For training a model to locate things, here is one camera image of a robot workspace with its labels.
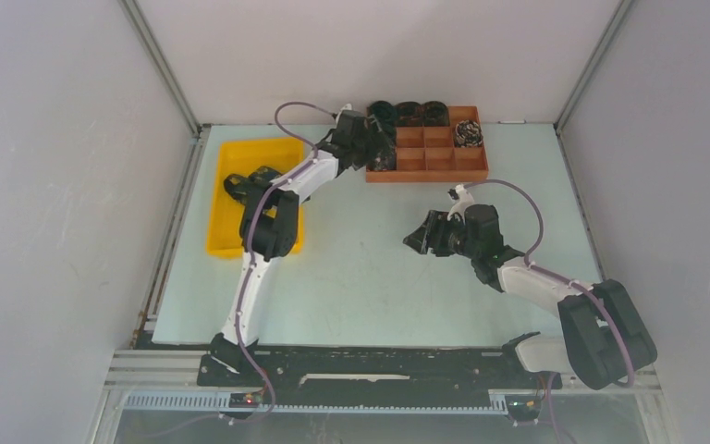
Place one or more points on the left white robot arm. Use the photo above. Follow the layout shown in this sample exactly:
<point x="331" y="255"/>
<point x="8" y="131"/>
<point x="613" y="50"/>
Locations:
<point x="270" y="223"/>

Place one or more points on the dark gold-patterned folded tie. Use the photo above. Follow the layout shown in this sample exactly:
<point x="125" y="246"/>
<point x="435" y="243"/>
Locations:
<point x="248" y="190"/>

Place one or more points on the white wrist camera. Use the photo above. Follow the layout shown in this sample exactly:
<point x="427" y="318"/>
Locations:
<point x="345" y="107"/>
<point x="462" y="200"/>

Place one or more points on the rolled dark gold-patterned tie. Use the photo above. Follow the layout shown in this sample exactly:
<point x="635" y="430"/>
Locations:
<point x="435" y="114"/>

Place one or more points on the orange compartment tray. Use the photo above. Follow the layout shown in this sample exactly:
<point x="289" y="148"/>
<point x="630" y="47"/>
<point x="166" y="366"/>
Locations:
<point x="428" y="154"/>

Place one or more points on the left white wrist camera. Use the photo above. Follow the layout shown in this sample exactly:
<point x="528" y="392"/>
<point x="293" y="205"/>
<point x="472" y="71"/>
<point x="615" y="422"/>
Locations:
<point x="345" y="107"/>

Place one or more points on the rolled dark red-patterned tie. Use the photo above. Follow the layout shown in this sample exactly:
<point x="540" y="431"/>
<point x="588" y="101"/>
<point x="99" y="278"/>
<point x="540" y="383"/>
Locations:
<point x="409" y="114"/>

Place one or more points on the dark floral red-dotted tie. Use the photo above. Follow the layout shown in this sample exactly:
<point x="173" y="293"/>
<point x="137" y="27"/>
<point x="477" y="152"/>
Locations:
<point x="385" y="161"/>

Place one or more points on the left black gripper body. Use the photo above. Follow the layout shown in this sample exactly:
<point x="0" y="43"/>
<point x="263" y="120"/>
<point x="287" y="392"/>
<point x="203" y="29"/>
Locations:
<point x="360" y="148"/>

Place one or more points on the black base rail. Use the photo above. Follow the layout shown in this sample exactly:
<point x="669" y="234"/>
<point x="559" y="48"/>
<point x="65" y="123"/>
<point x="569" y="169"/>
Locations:
<point x="389" y="378"/>

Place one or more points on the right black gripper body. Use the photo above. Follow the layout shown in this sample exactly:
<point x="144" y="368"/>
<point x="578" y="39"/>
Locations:
<point x="463" y="246"/>

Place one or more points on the white-patterned tie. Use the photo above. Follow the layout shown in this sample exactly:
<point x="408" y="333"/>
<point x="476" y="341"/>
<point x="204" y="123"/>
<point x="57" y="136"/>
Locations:
<point x="468" y="133"/>

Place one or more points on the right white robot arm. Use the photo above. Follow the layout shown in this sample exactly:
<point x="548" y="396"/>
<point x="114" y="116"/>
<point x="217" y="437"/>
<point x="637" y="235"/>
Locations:
<point x="604" y="340"/>

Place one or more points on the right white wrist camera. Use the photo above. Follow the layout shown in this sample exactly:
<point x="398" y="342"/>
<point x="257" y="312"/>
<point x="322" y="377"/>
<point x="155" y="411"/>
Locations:
<point x="462" y="200"/>

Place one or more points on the yellow plastic bin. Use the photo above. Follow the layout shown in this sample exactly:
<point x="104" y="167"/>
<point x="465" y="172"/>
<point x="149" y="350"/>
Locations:
<point x="243" y="157"/>

